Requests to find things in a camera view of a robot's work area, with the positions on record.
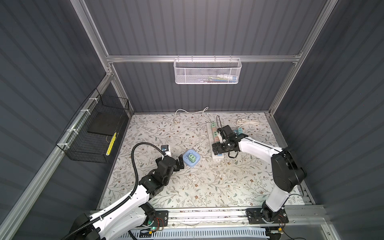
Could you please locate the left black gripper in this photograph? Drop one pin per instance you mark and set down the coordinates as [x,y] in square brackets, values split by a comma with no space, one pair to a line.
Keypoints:
[176,167]

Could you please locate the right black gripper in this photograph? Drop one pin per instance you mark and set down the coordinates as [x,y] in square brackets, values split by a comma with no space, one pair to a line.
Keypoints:
[219,150]

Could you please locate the blue triangular socket adapter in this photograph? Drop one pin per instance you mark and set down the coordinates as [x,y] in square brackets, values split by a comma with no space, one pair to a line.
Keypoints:
[187,162]

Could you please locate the green charger cube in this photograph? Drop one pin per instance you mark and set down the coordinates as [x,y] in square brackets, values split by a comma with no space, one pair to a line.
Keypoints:
[192,158]

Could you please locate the white multicolour power strip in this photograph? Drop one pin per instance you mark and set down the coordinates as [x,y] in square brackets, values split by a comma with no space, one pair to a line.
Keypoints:
[213,138]

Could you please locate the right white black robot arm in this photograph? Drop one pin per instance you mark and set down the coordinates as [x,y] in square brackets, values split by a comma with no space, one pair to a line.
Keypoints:
[287,174]

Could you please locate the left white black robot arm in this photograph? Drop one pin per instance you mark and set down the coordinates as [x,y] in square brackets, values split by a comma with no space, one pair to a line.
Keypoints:
[132,210]

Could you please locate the floral table mat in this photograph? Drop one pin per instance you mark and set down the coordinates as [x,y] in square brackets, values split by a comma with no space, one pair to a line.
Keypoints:
[236,181]

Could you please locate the yellow marker pen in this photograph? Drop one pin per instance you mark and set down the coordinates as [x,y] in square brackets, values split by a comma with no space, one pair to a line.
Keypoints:
[111,144]

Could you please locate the black pad in basket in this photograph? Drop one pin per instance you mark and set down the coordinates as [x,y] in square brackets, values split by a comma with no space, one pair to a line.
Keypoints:
[106,124]

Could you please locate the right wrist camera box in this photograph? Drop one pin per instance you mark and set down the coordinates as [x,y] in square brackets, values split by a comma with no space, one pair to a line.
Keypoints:
[227,133]

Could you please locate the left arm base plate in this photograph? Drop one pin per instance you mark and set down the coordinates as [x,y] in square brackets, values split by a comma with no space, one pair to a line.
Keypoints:
[155,219]

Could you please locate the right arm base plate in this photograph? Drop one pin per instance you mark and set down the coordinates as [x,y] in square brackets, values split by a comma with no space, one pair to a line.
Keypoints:
[264,216]

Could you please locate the white wire mesh basket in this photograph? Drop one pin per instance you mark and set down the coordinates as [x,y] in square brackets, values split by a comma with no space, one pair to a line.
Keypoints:
[214,71]

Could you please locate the black wire wall basket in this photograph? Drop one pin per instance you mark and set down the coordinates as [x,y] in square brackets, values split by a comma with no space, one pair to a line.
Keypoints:
[79,145]

